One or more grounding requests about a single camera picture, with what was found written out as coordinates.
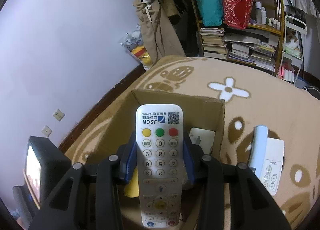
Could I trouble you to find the white slim remote control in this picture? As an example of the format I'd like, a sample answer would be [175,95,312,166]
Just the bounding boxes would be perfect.
[259,138,285,196]

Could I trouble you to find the white square charger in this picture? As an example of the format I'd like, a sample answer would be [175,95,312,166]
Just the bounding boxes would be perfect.
[189,127,215,155]

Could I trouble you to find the brown cardboard box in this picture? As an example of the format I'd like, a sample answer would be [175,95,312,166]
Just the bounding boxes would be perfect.
[63,88,226,230]

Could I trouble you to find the white JSCN remote control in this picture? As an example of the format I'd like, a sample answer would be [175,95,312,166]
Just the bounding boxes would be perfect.
[136,104,184,229]

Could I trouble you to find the light blue cylinder device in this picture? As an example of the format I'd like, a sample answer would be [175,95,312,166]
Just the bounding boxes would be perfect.
[248,125,268,177]

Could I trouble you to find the brown floral carpet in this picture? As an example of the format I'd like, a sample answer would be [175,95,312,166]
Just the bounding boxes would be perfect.
[62,55,320,230]

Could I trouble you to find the stack of books right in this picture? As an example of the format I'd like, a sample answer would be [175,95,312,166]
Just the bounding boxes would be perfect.
[223,28,279,73]

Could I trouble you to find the stack of books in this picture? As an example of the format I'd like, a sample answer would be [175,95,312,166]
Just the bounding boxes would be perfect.
[200,28,228,60]
[223,28,279,73]

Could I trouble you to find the plush toys in bag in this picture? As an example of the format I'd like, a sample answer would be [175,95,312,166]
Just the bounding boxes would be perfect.
[120,29,153,70]

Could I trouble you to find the stack of books left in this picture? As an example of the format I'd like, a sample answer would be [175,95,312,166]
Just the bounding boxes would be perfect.
[200,28,228,60]

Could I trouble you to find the wooden bookshelf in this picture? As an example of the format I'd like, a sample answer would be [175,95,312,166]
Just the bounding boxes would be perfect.
[191,0,284,74]

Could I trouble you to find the white metal cart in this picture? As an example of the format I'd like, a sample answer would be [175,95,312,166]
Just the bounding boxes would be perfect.
[277,15,308,85]

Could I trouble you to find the beige hanging coat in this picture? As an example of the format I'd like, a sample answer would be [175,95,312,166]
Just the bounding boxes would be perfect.
[133,0,185,64]

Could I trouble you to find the red gift bag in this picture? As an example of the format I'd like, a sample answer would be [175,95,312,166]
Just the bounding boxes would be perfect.
[222,0,254,29]

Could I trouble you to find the teal storage bag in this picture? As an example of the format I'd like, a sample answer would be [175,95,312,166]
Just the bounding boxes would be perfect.
[196,0,223,27]

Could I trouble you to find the lower wall socket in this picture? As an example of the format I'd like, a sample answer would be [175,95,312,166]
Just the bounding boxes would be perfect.
[42,126,53,137]

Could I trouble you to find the wall socket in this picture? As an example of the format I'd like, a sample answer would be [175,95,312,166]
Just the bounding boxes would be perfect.
[42,126,53,137]
[53,109,65,121]

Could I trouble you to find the upper wall socket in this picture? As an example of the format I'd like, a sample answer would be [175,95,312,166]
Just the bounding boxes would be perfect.
[53,109,65,121]

